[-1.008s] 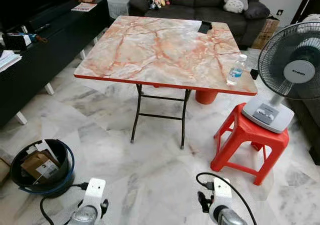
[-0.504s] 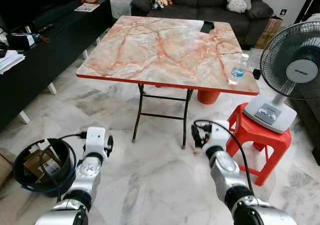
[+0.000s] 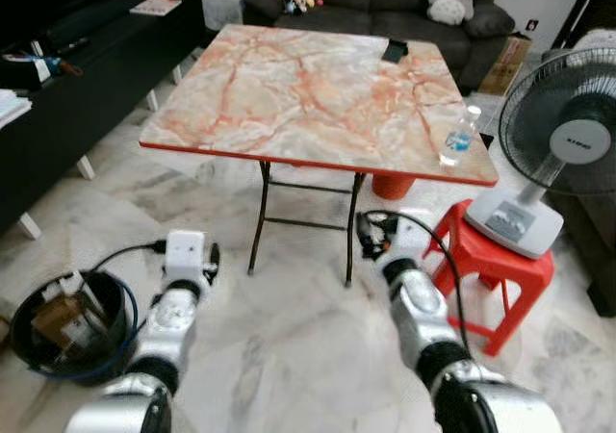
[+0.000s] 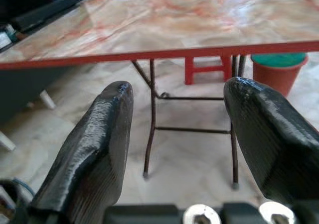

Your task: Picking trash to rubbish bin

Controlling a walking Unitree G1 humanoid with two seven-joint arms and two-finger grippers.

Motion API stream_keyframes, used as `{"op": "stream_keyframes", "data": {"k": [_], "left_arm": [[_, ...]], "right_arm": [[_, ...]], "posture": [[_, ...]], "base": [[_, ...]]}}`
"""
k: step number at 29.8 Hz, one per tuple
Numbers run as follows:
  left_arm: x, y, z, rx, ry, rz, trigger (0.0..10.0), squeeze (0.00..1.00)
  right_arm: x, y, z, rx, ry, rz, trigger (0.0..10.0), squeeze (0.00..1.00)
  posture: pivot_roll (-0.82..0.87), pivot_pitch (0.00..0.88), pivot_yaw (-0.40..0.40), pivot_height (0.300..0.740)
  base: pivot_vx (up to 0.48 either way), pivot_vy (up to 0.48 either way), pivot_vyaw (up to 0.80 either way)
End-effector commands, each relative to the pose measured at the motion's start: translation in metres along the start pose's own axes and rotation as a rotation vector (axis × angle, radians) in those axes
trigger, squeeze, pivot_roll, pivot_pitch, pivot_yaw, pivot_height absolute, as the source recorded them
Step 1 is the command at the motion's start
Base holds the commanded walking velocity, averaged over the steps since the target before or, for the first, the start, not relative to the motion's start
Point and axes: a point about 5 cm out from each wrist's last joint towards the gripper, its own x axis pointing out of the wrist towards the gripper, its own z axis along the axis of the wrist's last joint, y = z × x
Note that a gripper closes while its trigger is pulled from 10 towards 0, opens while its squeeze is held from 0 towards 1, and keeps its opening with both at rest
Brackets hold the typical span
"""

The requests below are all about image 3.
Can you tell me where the brown cardboard trash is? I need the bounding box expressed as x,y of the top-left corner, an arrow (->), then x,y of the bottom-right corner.
32,293 -> 80,345

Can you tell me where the black rubbish bin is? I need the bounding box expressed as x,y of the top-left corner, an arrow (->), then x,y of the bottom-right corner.
8,269 -> 141,386

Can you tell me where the orange plastic bucket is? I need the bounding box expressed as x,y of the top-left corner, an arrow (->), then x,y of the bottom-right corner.
371,171 -> 417,201

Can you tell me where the red plastic stool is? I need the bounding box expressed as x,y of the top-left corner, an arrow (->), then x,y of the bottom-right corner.
423,199 -> 556,357

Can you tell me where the clear plastic water bottle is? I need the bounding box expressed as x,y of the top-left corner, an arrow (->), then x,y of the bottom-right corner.
441,106 -> 482,167

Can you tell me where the marble top folding table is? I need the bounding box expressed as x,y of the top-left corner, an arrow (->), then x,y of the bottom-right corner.
140,24 -> 500,287

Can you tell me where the small black pouch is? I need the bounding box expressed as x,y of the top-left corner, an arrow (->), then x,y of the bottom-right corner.
381,38 -> 409,64

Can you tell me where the black TV console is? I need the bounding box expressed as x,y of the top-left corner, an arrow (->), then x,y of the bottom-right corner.
0,0 -> 208,240

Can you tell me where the dark armchair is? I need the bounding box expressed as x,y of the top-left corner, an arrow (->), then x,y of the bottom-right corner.
553,188 -> 616,318

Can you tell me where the brown cardboard box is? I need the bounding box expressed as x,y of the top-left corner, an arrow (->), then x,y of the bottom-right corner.
478,34 -> 532,95

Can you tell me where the black grey table fan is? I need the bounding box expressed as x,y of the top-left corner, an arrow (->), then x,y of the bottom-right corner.
465,48 -> 616,261

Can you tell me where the dark grey sofa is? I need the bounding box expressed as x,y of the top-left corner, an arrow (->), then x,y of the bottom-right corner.
241,0 -> 516,92

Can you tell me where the grey Totoro plush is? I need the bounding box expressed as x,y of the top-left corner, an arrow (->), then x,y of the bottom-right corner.
428,0 -> 475,25

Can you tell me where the stack of white papers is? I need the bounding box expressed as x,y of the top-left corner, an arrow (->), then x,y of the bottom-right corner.
0,89 -> 35,128

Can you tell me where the white magazine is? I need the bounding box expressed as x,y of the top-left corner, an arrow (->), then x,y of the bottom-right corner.
130,0 -> 182,17

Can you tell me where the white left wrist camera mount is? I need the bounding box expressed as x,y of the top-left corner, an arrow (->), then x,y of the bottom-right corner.
164,229 -> 208,280

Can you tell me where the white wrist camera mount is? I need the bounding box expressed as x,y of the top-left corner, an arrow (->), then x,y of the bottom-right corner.
395,210 -> 434,257
164,229 -> 208,280

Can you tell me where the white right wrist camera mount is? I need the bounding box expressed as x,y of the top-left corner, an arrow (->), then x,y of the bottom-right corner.
395,210 -> 434,257

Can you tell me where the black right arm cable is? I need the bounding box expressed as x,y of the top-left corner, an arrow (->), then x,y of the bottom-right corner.
390,209 -> 471,349

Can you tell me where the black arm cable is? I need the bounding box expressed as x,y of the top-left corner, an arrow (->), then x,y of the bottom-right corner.
90,242 -> 167,276
390,209 -> 471,349

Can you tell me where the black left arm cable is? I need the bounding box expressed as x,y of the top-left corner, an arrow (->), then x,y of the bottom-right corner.
90,242 -> 167,276

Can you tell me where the teal handled tool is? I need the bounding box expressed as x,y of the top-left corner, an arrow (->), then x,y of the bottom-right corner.
5,53 -> 83,78

